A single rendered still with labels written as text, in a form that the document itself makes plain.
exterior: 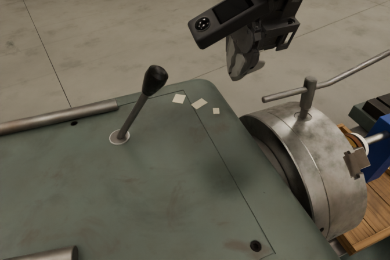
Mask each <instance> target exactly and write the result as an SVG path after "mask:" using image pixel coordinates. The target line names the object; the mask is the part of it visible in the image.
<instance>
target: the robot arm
mask: <svg viewBox="0 0 390 260"><path fill-rule="evenodd" d="M302 1H303V0H223V1H221V2H220V3H218V4H216V5H215V6H213V7H211V8H209V9H208V10H206V11H205V12H203V13H201V14H200V15H198V16H196V17H195V18H193V19H191V20H190V21H189V22H188V24H187V25H188V27H189V30H190V32H191V34H192V36H193V38H194V40H195V42H196V44H197V46H198V47H199V48H200V49H202V50H203V49H205V48H207V47H209V46H211V45H213V44H214V43H216V42H218V41H220V40H221V39H223V38H225V37H226V62H227V72H228V74H229V76H230V78H231V79H232V81H238V80H240V79H242V78H243V77H244V76H246V75H247V74H249V73H252V72H254V71H257V70H259V69H261V68H262V67H263V66H264V65H265V61H263V60H259V56H260V52H259V50H268V49H273V48H275V47H276V50H275V51H279V50H284V49H287V48H288V46H289V45H290V43H291V41H292V39H293V37H294V35H295V33H296V32H297V29H298V27H299V26H300V24H301V23H300V22H299V21H298V20H297V19H296V18H295V15H296V13H297V11H298V9H299V7H300V5H301V3H302ZM291 32H293V33H292V34H291V37H290V39H289V40H288V42H287V43H286V44H284V41H285V40H286V38H287V36H288V33H291Z"/></svg>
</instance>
